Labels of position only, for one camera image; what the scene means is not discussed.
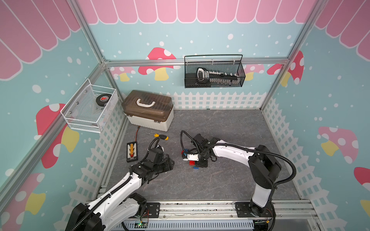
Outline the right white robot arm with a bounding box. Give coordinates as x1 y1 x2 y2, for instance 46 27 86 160
180 134 297 218

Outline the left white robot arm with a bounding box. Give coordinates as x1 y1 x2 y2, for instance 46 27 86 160
66 145 174 231

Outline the brown lid storage box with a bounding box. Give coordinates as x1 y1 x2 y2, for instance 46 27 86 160
121 90 174 131

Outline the green circuit board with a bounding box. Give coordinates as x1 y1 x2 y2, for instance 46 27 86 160
134 221 148 229

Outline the screwdriver bit set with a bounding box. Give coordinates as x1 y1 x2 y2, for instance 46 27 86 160
196 68 240 86

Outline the black tape roll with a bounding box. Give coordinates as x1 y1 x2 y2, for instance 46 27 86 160
95 93 112 107

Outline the yellow handle screwdriver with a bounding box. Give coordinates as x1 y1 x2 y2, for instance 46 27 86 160
146 132 169 141

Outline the black wire wall basket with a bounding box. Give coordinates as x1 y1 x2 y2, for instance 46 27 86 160
184 54 246 88

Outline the white wire wall basket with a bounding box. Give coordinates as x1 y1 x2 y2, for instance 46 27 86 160
60 80 118 133

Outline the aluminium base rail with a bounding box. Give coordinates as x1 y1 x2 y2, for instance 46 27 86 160
77 200 321 231

